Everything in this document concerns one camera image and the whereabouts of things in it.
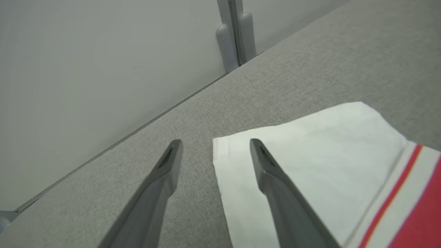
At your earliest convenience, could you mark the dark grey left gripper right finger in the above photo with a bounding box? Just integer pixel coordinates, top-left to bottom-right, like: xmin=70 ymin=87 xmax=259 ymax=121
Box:
xmin=249 ymin=138 xmax=342 ymax=248

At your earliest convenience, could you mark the red and white garment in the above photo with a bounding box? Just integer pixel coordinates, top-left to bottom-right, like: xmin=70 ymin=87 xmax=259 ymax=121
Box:
xmin=212 ymin=101 xmax=441 ymax=248

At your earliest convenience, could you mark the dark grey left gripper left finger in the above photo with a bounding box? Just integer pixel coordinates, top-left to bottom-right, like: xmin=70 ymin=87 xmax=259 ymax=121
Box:
xmin=98 ymin=139 xmax=184 ymax=248

